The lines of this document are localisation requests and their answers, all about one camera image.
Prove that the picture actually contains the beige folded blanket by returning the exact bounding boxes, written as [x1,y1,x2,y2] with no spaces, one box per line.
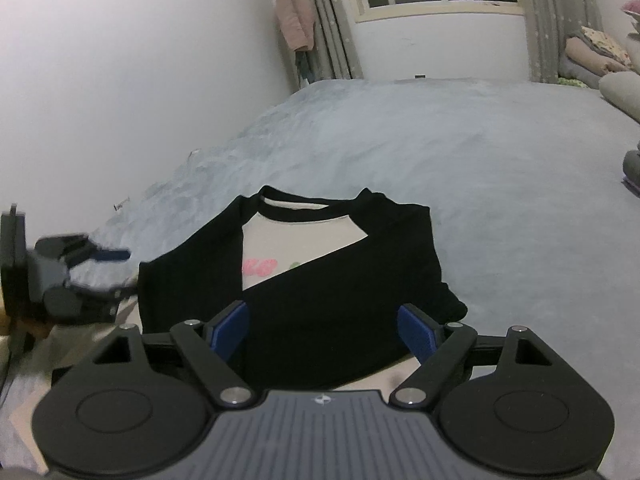
[565,35,627,74]

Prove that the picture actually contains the dark hanging clothing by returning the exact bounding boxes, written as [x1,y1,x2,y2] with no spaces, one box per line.
[295,50,317,87]

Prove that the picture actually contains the grey bed blanket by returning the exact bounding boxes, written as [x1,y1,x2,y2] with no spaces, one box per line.
[0,77,640,480]

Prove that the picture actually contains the grey folded clothes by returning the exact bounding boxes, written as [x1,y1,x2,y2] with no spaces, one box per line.
[622,149,640,188]

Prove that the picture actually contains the pink hanging jacket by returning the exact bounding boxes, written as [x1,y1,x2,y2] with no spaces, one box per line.
[274,0,317,53]

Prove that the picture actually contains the floral pillow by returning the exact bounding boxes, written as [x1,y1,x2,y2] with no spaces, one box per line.
[580,26,632,64]

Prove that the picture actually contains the grey folded blanket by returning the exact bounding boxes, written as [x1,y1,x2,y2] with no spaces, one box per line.
[557,55,602,90]

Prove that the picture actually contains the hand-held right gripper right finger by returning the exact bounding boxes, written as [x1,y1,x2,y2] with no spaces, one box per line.
[391,302,556,407]

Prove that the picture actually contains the grey curtain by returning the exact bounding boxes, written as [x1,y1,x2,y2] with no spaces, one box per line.
[520,0,607,86]
[296,0,364,84]

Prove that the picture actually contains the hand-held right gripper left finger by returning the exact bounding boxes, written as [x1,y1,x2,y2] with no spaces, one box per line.
[92,300,253,406]

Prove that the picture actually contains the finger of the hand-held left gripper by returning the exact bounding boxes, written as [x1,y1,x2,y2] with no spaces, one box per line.
[44,281,139,324]
[36,233,132,269]

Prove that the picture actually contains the cream and black sweatshirt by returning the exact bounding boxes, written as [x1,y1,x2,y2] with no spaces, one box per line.
[10,185,469,441]

